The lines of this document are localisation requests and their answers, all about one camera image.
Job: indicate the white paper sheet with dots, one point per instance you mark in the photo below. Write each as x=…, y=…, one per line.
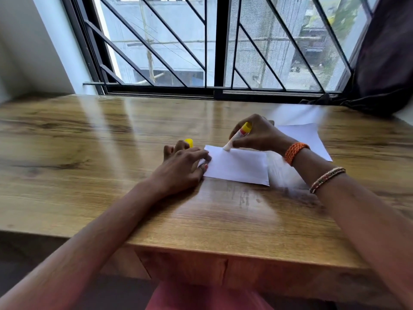
x=308, y=137

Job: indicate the person's right thumb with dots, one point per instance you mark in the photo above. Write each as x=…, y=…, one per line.
x=243, y=143

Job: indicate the black metal window grille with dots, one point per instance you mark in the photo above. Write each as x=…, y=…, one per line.
x=167, y=32

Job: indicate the beaded bangle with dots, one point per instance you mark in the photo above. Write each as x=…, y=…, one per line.
x=326, y=178

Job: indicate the person's left thumb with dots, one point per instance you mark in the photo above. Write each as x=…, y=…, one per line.
x=202, y=171

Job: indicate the person's right forearm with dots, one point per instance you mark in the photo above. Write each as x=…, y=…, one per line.
x=361, y=222

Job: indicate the black window frame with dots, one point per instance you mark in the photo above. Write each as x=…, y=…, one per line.
x=220, y=45

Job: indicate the white glue stick yellow end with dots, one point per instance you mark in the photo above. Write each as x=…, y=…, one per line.
x=238, y=135

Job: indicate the yellow glue stick cap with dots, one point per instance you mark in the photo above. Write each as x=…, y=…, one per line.
x=189, y=142

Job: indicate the person's left forearm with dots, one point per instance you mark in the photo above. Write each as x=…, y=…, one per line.
x=80, y=251

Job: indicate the pink garment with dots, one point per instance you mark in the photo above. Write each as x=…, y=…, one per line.
x=206, y=298

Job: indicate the dark fabric bag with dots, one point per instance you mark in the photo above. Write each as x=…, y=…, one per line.
x=384, y=61

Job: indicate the person's right hand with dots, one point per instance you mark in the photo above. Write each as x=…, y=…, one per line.
x=266, y=135

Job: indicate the person's left hand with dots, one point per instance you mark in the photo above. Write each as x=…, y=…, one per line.
x=176, y=171

